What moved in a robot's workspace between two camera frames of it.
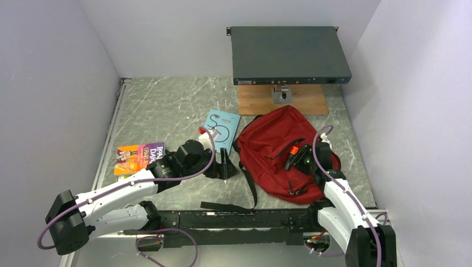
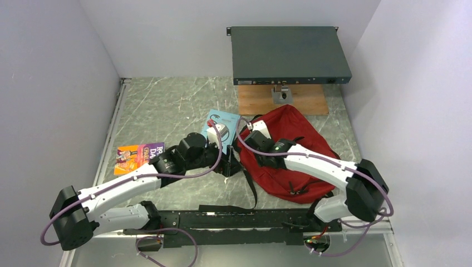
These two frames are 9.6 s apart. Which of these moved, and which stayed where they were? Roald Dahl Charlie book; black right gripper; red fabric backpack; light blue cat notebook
Moved: black right gripper
Stayed: light blue cat notebook; Roald Dahl Charlie book; red fabric backpack
